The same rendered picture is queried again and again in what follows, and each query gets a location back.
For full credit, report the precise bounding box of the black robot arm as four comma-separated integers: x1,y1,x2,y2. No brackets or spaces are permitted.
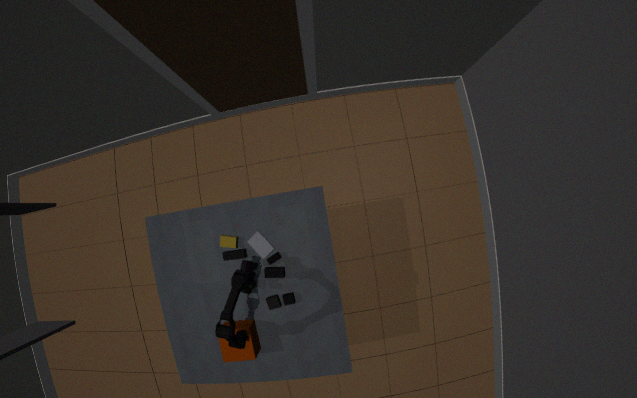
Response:
215,260,252,349

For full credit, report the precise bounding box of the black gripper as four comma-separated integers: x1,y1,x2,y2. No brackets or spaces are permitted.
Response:
241,262,258,294

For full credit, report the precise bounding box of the yellow rectangular block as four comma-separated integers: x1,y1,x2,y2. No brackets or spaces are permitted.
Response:
220,235,239,248

